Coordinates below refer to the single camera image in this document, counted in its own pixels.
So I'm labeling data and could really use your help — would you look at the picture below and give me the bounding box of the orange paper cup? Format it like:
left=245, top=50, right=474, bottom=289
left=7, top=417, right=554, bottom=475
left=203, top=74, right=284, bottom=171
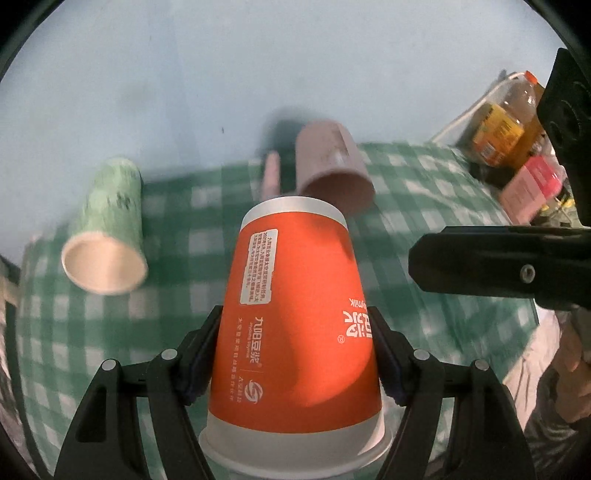
left=198, top=196, right=393, bottom=479

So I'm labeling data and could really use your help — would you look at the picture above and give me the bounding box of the green paper cup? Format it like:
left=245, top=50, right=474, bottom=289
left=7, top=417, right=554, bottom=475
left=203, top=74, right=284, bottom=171
left=61, top=158, right=148, bottom=296

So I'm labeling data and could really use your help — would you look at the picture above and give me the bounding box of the person's right hand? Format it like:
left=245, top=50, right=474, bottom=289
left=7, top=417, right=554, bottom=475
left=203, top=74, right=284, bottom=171
left=552, top=313, right=590, bottom=424

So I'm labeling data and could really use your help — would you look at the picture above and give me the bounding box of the orange cap juice bottle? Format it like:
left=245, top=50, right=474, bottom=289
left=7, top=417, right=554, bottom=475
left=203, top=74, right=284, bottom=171
left=471, top=71, right=538, bottom=167

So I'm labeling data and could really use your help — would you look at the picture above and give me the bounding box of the pink label drink bottle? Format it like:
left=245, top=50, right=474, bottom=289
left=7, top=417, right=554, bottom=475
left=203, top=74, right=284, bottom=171
left=499, top=155, right=566, bottom=225

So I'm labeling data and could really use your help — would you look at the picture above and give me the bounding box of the green checkered tablecloth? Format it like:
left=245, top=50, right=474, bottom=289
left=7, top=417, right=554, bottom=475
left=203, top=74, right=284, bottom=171
left=7, top=143, right=538, bottom=476

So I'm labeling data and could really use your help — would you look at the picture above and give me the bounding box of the pink plastic mug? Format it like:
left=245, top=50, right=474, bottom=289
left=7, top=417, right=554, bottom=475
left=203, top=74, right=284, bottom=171
left=263, top=119, right=376, bottom=216

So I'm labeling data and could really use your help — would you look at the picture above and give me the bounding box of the white cable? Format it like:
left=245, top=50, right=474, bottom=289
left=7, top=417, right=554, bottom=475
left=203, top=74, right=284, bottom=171
left=428, top=68, right=514, bottom=149

